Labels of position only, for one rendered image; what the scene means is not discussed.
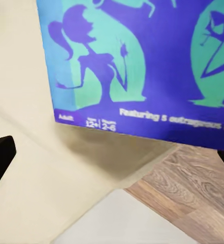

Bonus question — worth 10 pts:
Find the board game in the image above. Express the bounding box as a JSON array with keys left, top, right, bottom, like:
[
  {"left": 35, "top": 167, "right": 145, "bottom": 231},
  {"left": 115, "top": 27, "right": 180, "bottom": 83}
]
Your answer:
[{"left": 36, "top": 0, "right": 224, "bottom": 151}]

